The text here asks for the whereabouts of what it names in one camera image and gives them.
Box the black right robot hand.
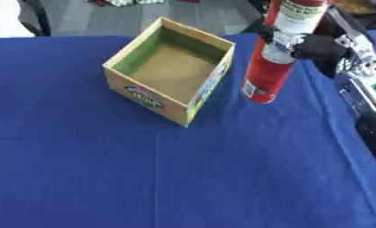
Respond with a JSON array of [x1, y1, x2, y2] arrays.
[[255, 5, 375, 79]]

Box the tall red bottle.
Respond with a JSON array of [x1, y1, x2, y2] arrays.
[[241, 0, 333, 104]]

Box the tan cardboard box green inside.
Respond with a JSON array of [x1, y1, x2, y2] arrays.
[[102, 16, 237, 128]]

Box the black chair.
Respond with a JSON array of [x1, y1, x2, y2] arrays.
[[20, 0, 53, 37]]

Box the person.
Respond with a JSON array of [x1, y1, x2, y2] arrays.
[[0, 0, 38, 38]]

